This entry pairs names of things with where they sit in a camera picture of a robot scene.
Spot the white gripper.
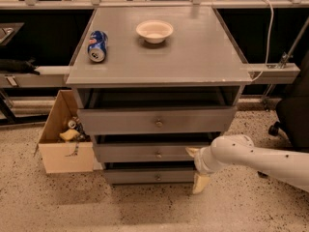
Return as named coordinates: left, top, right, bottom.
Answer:
left=185, top=147, right=214, bottom=194

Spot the grey drawer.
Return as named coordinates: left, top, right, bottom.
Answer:
left=94, top=143, right=209, bottom=162
left=104, top=168, right=196, bottom=185
left=77, top=106, right=237, bottom=135

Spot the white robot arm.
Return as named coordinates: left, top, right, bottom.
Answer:
left=185, top=134, right=309, bottom=194

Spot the grey top drawer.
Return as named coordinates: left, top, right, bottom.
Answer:
left=77, top=106, right=237, bottom=135

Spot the grey bottom drawer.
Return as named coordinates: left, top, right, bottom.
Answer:
left=104, top=168, right=196, bottom=185

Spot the grey drawer cabinet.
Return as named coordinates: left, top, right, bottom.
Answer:
left=67, top=6, right=251, bottom=184

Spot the black office chair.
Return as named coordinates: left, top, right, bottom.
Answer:
left=268, top=50, right=309, bottom=155

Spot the yellow object in box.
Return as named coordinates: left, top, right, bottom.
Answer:
left=59, top=129, right=79, bottom=141

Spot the can in box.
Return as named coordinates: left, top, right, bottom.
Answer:
left=68, top=120, right=76, bottom=129

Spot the cardboard box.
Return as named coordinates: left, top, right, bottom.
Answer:
left=38, top=90, right=94, bottom=174

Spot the white bowl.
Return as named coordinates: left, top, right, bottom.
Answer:
left=136, top=20, right=174, bottom=44

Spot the blue soda can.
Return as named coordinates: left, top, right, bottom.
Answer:
left=87, top=31, right=108, bottom=63

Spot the white cable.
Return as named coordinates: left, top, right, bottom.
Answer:
left=251, top=0, right=275, bottom=83

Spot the metal rail frame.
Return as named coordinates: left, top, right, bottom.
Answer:
left=1, top=0, right=308, bottom=87

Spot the black cloth on rail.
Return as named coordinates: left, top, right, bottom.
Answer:
left=0, top=59, right=40, bottom=75

